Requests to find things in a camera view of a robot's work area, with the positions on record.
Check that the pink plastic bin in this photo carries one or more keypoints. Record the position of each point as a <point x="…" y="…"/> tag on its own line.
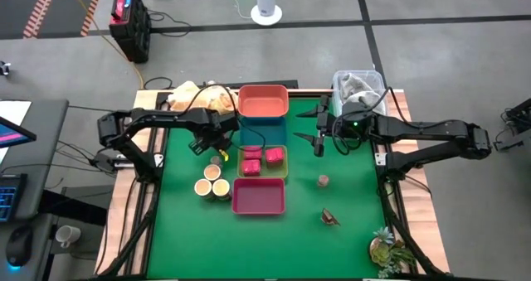
<point x="259" y="196"/>

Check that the backlit keyboard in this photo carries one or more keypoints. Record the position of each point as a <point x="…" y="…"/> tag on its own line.
<point x="10" y="198"/>

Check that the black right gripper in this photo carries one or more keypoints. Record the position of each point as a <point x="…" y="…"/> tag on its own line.
<point x="361" y="117"/>

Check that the brown spice pouch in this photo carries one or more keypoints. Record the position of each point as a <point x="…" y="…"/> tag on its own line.
<point x="329" y="217"/>

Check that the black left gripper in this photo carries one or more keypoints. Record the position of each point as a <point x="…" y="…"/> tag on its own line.
<point x="211" y="125"/>

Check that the orange plastic bin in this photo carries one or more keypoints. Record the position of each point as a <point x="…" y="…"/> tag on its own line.
<point x="263" y="100"/>

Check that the white tower fan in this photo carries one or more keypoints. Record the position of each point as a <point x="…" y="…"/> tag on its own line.
<point x="266" y="3"/>

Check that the green plastic bin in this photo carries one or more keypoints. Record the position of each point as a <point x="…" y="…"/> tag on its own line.
<point x="283" y="171"/>

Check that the black aluminium table frame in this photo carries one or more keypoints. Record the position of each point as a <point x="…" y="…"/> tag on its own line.
<point x="145" y="231"/>

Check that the small grey floor object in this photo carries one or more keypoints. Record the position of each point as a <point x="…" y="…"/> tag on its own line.
<point x="4" y="67"/>

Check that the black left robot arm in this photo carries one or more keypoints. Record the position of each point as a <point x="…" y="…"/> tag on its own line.
<point x="157" y="117"/>

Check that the black and red toolbox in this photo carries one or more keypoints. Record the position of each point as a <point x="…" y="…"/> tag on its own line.
<point x="130" y="24"/>

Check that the grey cloth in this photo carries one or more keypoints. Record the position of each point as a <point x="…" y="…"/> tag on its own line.
<point x="357" y="86"/>

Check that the gold-lid furikake seasoning jar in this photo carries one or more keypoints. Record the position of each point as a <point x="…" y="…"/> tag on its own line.
<point x="221" y="188"/>

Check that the potted succulent plant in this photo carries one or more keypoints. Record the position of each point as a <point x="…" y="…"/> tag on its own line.
<point x="388" y="252"/>

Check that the black floor device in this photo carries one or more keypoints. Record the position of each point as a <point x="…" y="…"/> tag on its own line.
<point x="516" y="123"/>

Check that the grey desk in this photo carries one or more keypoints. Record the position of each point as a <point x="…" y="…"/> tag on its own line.
<point x="37" y="156"/>

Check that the computer monitor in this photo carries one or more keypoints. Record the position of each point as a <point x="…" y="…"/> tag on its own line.
<point x="14" y="134"/>

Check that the red-lid smoked paprika tin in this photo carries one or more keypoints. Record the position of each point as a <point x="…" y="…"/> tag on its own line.
<point x="252" y="153"/>
<point x="251" y="167"/>

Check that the pink blocks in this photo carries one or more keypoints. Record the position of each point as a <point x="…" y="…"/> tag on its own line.
<point x="274" y="156"/>

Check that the white mug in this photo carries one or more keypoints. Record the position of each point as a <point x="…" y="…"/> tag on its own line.
<point x="68" y="235"/>

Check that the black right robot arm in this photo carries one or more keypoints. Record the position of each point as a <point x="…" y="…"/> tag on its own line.
<point x="431" y="129"/>

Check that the yellow checked cloth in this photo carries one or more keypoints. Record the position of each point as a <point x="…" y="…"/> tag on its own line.
<point x="182" y="96"/>

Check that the black computer mouse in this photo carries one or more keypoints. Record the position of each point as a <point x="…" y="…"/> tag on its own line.
<point x="19" y="245"/>

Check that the clear plastic storage container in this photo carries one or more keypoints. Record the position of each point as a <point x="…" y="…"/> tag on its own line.
<point x="373" y="80"/>

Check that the white paper sheet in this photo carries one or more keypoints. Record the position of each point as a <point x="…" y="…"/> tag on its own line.
<point x="12" y="111"/>

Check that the small cork-lid spice jar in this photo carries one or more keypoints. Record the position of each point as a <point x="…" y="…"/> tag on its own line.
<point x="323" y="180"/>
<point x="215" y="161"/>

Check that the blue plastic bin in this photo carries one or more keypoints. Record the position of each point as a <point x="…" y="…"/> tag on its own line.
<point x="265" y="129"/>

